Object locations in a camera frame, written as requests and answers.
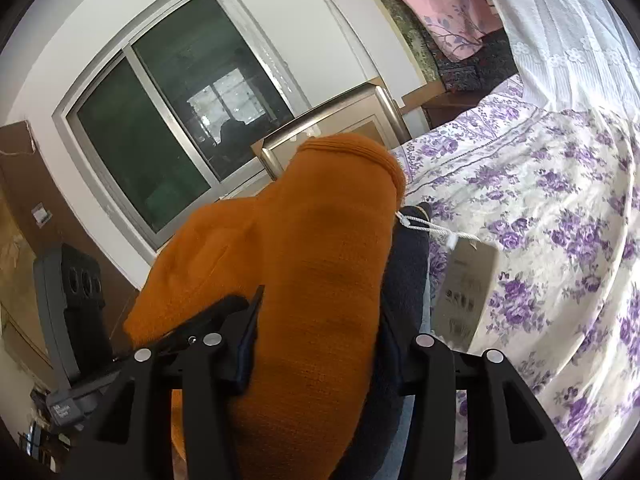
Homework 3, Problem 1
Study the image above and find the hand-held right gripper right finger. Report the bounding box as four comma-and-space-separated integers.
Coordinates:
399, 334, 582, 480

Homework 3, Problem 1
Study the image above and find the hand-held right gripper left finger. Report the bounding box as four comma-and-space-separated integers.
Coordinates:
64, 285, 265, 480

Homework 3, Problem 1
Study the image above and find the orange rabbit knit sweater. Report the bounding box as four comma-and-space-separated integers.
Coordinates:
122, 134, 407, 480

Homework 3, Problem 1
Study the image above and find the dark navy garment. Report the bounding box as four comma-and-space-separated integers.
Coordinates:
345, 202, 433, 480

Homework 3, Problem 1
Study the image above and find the paper garment tag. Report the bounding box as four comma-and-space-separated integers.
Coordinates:
395, 212, 498, 348

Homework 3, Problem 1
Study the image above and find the purple floral bed sheet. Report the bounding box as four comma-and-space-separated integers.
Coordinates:
390, 72, 640, 480

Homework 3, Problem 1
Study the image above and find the sliding glass window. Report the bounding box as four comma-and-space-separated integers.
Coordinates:
52, 0, 321, 266

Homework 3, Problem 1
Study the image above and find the beige bed headboard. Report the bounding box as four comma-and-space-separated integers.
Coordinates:
250, 84, 413, 181

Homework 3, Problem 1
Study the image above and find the brown wooden nightstand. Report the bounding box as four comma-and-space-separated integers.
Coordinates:
422, 87, 483, 128

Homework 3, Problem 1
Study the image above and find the dark patterned cloth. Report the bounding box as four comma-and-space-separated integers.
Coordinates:
435, 27, 518, 93

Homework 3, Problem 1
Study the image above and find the green patterned mat edge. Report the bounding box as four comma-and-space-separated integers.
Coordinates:
350, 0, 443, 86

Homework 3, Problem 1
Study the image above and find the pink floral quilt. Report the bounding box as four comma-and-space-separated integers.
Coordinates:
367, 0, 503, 63

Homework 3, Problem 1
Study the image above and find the white lace cover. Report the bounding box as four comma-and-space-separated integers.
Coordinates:
467, 0, 640, 116

